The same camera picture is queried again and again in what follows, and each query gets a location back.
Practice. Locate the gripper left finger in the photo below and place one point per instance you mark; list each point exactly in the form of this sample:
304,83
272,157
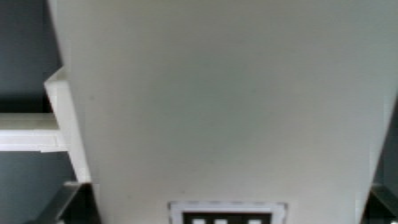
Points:
71,208

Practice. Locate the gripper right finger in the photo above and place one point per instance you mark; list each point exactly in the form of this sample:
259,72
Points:
380,211

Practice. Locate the white cabinet top block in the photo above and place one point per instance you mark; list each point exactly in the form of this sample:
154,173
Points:
233,94

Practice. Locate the white U-shaped fence frame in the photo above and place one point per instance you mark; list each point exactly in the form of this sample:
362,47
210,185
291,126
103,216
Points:
30,133

